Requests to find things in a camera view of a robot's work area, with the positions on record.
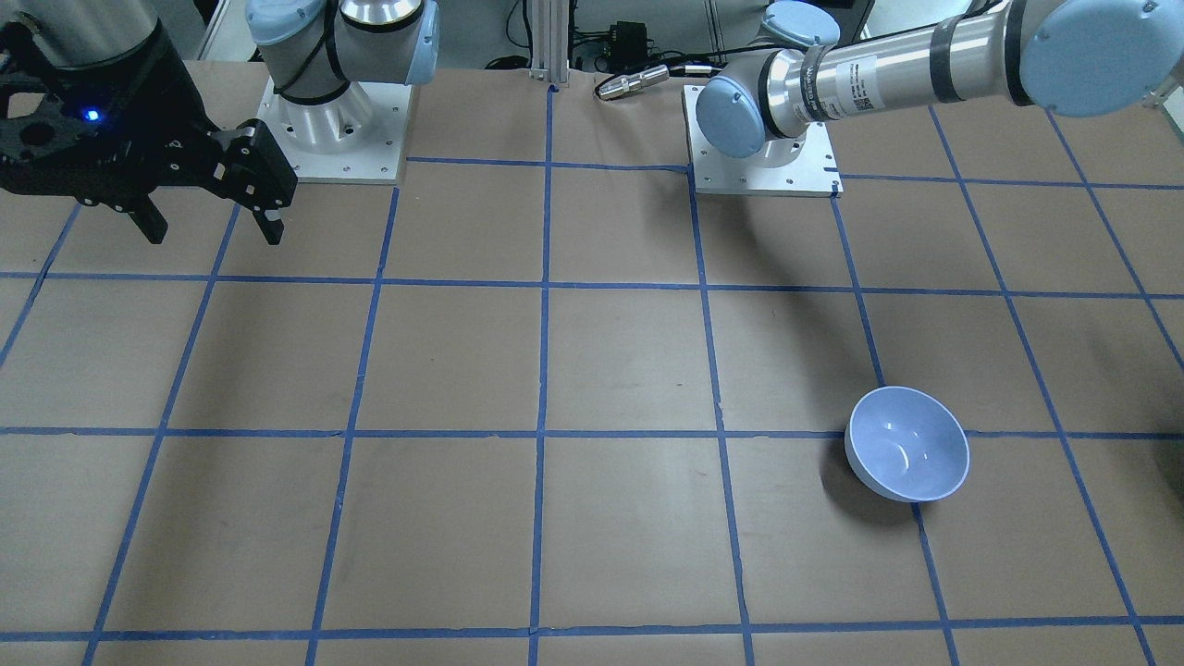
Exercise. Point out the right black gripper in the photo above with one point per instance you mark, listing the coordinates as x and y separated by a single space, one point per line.
188 122

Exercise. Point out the silver metal connector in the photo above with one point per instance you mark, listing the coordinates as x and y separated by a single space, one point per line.
623 84

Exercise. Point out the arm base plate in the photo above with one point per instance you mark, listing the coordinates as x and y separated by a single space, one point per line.
804 167
370 139

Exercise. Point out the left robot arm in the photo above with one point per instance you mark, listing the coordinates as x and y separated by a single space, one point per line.
1074 59

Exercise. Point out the aluminium frame post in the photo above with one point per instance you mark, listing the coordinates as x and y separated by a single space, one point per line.
550 41

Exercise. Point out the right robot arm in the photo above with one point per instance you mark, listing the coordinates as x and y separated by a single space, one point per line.
313 49

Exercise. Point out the blue bowl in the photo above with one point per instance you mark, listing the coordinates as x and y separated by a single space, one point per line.
906 446

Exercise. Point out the black power adapter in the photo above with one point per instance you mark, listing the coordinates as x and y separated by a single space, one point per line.
627 44

